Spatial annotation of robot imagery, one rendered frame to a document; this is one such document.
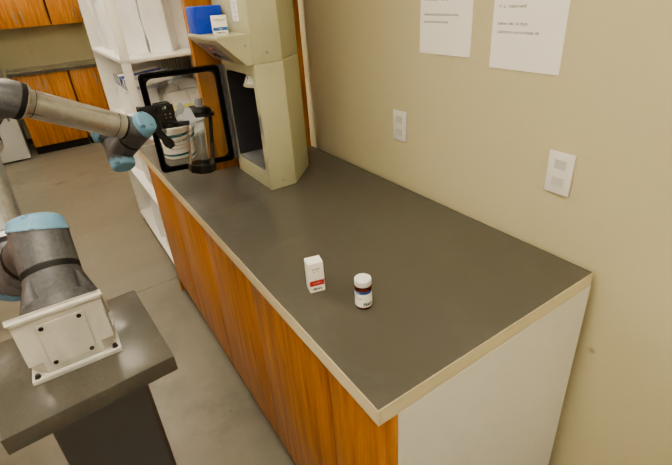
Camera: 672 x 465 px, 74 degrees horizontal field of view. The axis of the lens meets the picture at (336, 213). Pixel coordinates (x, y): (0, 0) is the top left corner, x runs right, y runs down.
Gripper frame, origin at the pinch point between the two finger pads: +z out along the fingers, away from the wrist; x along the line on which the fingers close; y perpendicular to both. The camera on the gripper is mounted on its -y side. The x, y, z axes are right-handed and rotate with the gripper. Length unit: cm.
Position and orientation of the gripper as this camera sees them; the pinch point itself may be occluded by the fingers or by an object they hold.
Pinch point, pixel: (197, 117)
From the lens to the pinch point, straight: 174.4
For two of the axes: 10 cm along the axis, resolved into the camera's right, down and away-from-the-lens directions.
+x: -5.5, -3.4, 7.6
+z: 8.3, -2.9, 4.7
